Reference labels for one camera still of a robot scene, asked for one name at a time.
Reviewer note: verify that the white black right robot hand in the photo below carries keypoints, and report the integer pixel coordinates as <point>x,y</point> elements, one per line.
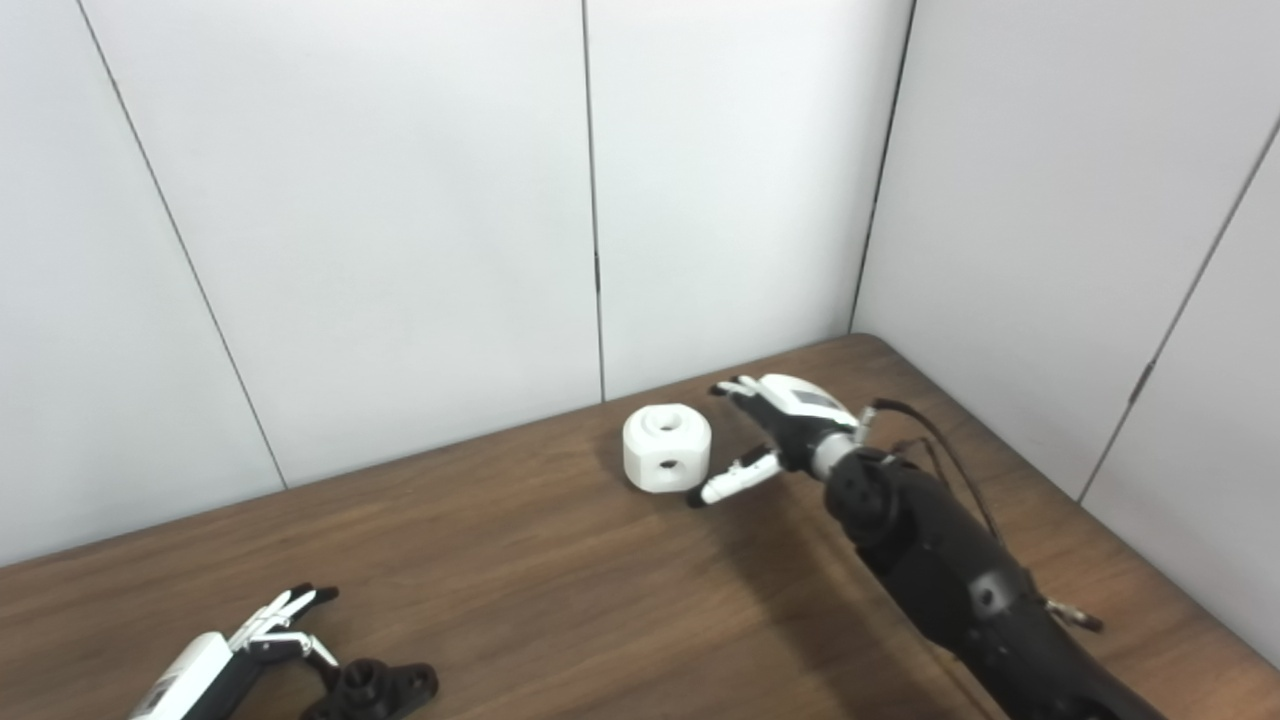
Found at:
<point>790,415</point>

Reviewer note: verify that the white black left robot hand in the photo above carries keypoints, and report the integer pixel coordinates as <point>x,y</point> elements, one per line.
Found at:
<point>195,670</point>

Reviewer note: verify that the round white plastic piece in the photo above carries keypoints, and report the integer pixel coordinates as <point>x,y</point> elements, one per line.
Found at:
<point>665,450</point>

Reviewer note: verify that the black plastic holder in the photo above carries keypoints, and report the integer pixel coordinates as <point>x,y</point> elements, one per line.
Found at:
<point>375,690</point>

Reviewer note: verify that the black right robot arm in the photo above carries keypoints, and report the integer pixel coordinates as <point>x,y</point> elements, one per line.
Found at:
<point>940,570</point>

